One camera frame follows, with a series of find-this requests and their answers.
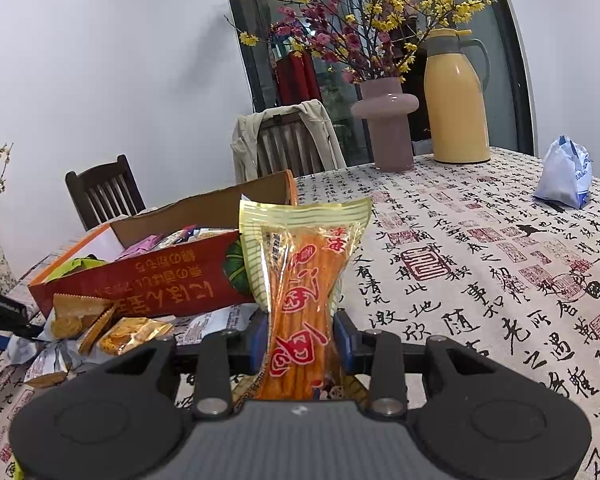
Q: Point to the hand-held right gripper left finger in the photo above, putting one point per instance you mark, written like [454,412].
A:
[257,345]

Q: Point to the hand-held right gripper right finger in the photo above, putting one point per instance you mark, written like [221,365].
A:
[345,345]

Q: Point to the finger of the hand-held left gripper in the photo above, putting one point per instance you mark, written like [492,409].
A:
[10,312]

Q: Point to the long white snack packet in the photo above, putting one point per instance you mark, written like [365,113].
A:
[210,327]

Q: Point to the small white snack packet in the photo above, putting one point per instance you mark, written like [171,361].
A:
[42,360]

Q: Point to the orange stick snack packet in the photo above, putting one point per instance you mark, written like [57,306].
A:
[300,285]

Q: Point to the green snack packet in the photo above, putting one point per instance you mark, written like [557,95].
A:
[77,267]

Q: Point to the red cardboard box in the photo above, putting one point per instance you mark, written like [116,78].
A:
[170,280]

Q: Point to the pile of assorted snacks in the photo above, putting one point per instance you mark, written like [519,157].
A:
[200,237]

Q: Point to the yellow chip snack packet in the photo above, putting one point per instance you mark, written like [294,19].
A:
[135,335]

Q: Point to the small pink snack packet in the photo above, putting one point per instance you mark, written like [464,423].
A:
[147,246]

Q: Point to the dark wooden chair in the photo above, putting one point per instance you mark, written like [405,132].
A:
[105,192]

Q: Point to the brown slatted wooden chair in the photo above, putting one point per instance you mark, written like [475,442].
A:
[285,147]

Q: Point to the chair with beige jacket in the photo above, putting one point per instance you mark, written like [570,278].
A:
[325,135]

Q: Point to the pink vase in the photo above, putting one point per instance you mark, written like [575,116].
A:
[387,130]

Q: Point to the yellow thermos jug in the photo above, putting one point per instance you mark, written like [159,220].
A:
[455,105]

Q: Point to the blue white plastic bag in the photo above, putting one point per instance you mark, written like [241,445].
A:
[565,175]

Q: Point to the yellow pink flower branches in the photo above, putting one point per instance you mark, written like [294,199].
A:
[360,10]

